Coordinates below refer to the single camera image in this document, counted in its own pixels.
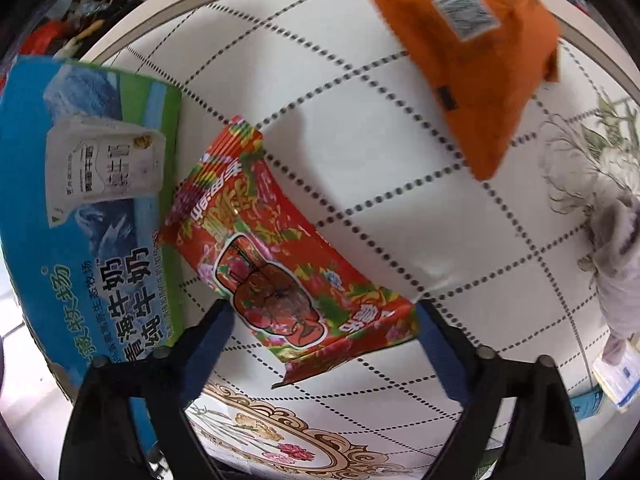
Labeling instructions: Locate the white and blue packet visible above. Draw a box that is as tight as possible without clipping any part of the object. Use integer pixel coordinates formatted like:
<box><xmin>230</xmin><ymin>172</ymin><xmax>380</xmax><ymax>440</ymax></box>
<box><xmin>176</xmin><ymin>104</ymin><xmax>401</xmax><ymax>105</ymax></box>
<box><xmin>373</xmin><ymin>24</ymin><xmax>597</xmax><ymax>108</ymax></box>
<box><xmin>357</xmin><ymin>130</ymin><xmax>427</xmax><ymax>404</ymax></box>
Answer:
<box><xmin>592</xmin><ymin>336</ymin><xmax>640</xmax><ymax>414</ymax></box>

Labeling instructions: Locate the blue milk carton box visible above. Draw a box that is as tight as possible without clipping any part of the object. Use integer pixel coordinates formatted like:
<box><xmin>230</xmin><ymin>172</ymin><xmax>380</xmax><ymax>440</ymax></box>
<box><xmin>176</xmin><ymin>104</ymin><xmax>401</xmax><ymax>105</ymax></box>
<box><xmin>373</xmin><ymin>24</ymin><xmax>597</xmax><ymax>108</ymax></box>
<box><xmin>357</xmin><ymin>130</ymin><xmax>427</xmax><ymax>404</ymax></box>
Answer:
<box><xmin>0</xmin><ymin>56</ymin><xmax>183</xmax><ymax>453</ymax></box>

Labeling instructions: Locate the orange snack packet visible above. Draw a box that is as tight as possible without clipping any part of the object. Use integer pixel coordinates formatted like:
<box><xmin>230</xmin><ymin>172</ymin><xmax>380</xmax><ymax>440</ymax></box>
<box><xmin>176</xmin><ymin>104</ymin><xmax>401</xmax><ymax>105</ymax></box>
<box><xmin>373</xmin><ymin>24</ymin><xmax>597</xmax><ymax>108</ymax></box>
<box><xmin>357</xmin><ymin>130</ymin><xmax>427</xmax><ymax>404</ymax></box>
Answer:
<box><xmin>369</xmin><ymin>0</ymin><xmax>561</xmax><ymax>182</ymax></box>

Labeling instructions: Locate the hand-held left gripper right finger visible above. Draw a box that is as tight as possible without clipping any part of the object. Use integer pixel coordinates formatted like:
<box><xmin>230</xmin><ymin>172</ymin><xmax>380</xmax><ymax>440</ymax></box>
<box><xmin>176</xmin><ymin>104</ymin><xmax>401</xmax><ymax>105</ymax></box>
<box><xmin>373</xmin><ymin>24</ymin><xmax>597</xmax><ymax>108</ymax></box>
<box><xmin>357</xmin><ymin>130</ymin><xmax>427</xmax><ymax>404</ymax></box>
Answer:
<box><xmin>414</xmin><ymin>298</ymin><xmax>587</xmax><ymax>480</ymax></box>

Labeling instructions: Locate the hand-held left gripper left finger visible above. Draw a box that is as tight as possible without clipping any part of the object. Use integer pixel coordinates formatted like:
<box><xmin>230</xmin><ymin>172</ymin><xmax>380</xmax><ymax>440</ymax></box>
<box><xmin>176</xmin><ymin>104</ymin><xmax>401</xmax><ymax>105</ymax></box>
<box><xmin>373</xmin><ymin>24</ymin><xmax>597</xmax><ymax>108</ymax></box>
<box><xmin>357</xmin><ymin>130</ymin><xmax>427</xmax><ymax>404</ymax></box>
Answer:
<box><xmin>59</xmin><ymin>298</ymin><xmax>236</xmax><ymax>480</ymax></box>

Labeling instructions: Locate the grey plush toy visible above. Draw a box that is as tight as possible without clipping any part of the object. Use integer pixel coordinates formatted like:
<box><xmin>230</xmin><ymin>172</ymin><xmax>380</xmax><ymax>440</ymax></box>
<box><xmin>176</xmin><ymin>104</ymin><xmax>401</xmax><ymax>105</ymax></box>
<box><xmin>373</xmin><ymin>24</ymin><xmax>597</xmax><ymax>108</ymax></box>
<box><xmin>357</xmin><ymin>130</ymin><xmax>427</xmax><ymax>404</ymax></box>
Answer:
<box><xmin>585</xmin><ymin>147</ymin><xmax>640</xmax><ymax>367</ymax></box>

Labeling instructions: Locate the red floral snack packet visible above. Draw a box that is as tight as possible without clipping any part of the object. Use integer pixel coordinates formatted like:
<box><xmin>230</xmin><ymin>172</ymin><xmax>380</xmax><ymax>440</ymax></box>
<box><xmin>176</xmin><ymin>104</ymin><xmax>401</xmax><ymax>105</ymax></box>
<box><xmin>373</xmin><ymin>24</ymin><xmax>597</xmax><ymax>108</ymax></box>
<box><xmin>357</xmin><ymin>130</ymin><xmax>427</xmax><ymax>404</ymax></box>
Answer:
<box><xmin>157</xmin><ymin>115</ymin><xmax>420</xmax><ymax>390</ymax></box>

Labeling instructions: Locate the clutter of coloured items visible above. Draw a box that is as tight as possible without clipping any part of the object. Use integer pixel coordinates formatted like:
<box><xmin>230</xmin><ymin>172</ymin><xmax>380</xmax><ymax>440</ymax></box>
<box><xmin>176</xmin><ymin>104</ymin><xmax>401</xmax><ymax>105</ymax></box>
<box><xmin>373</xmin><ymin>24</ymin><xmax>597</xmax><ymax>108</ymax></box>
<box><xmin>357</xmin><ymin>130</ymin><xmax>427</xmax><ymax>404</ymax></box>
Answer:
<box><xmin>15</xmin><ymin>0</ymin><xmax>138</xmax><ymax>58</ymax></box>

